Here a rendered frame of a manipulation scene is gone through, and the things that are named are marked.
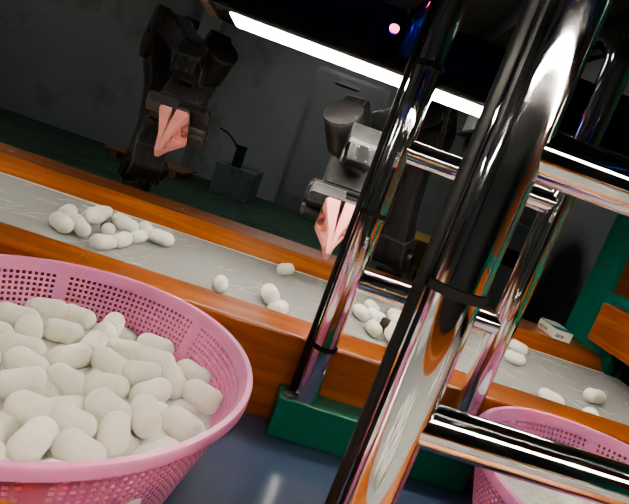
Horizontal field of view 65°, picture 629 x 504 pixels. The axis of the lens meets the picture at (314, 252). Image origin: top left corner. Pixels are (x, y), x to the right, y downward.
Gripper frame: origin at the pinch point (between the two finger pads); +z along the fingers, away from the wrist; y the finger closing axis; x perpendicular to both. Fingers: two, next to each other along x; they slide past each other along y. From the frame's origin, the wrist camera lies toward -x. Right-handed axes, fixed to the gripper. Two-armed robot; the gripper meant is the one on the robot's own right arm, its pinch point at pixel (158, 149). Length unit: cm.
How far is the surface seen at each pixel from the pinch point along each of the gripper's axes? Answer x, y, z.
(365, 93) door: 354, 82, -602
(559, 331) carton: 9, 75, 2
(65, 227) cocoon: -4.3, -2.8, 21.7
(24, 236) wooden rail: -12.8, -1.6, 29.6
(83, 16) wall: 391, -344, -597
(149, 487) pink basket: -26, 19, 50
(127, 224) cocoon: 1.5, 1.4, 14.2
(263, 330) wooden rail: -14.3, 23.0, 32.4
